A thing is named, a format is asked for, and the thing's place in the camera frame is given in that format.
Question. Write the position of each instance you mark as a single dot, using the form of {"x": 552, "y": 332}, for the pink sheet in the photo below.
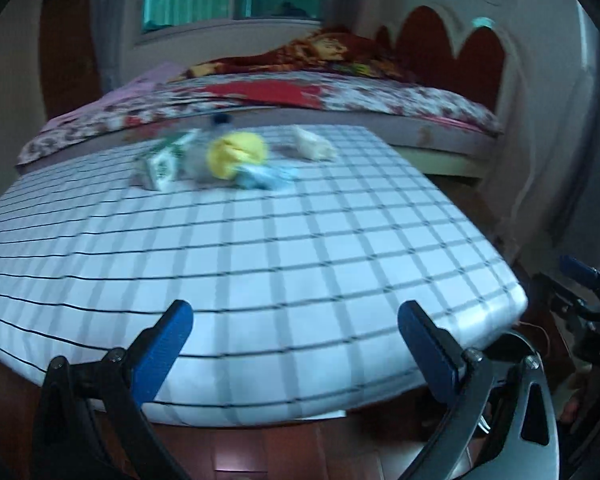
{"x": 142, "y": 84}

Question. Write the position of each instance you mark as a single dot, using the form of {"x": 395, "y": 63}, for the grey curtain left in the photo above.
{"x": 115, "y": 25}

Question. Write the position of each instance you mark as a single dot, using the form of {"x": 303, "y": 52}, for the brown wooden door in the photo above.
{"x": 69, "y": 76}

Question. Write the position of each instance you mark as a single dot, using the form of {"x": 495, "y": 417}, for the red patterned blanket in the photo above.
{"x": 328, "y": 50}

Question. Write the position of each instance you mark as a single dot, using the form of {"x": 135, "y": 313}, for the red white headboard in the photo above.
{"x": 476, "y": 60}

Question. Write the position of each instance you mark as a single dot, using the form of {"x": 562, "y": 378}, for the yellow towel cloth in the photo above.
{"x": 226, "y": 153}

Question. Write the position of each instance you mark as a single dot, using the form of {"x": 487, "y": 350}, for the clear plastic bag blue cap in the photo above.
{"x": 195, "y": 164}

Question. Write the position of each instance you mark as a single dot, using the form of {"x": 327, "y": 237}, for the green white milk carton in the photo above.
{"x": 158, "y": 167}

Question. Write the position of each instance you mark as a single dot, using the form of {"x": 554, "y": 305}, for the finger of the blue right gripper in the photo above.
{"x": 582, "y": 274}
{"x": 573, "y": 310}

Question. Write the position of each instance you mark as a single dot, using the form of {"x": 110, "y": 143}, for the bed with floral cover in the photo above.
{"x": 325, "y": 92}

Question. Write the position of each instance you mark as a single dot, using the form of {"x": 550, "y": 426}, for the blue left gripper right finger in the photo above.
{"x": 434, "y": 350}

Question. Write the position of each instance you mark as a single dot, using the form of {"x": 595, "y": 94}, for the white grid tablecloth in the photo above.
{"x": 295, "y": 292}

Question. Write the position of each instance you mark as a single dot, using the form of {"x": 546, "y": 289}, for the white crumpled tissue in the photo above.
{"x": 312, "y": 146}

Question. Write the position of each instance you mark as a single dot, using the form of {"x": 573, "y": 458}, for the light blue crumpled wrapper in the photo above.
{"x": 265, "y": 177}

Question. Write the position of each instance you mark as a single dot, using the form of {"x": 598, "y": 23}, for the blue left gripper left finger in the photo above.
{"x": 155, "y": 350}

